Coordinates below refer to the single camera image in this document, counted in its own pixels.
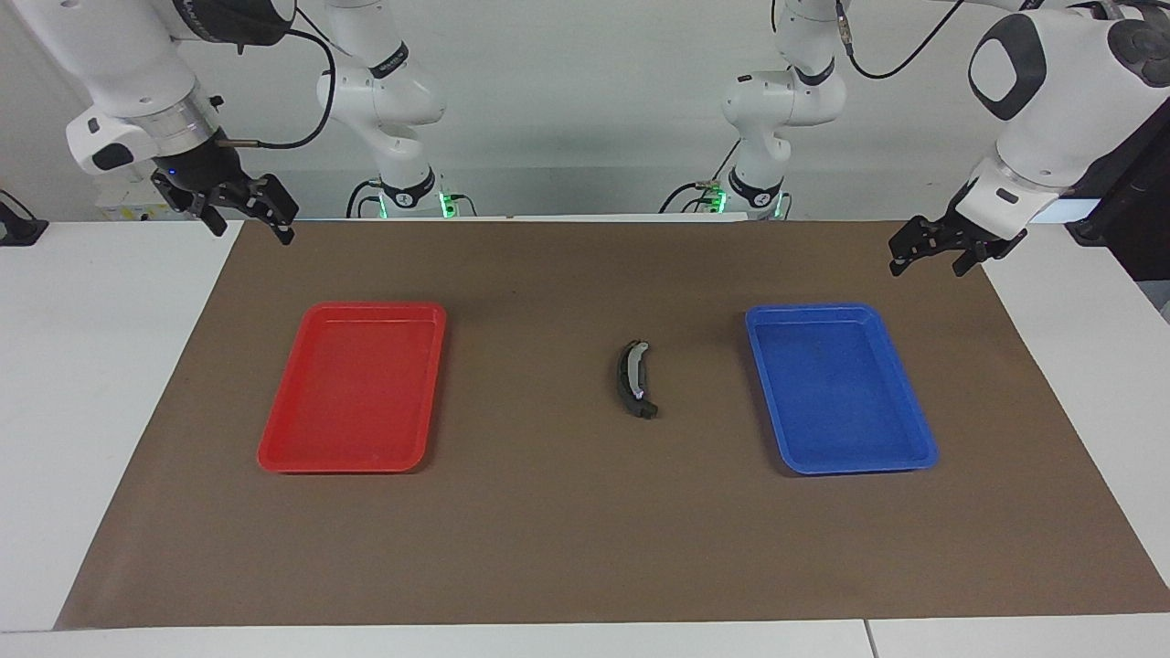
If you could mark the white box with yellow label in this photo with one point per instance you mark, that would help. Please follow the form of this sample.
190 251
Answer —
128 208

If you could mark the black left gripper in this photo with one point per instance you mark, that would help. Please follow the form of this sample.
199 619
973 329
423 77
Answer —
969 224

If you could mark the black monitor stand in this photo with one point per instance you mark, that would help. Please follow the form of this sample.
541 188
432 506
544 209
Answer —
1133 201

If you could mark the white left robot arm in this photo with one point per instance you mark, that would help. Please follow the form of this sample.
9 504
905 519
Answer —
1051 100

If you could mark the black clamp stand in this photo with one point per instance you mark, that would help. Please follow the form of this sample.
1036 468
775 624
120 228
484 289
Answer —
16 228

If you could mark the blue plastic tray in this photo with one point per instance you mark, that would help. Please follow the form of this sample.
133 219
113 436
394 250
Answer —
841 393

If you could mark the curved brake shoe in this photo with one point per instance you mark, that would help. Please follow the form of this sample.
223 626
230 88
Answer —
626 376

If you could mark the red plastic tray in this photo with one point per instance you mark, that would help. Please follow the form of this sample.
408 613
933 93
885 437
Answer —
352 393

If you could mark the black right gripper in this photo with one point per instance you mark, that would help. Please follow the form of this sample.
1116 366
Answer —
203 169

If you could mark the brown table mat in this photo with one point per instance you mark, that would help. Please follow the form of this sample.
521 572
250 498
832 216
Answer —
594 530

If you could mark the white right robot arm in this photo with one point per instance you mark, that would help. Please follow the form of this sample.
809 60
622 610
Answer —
137 73

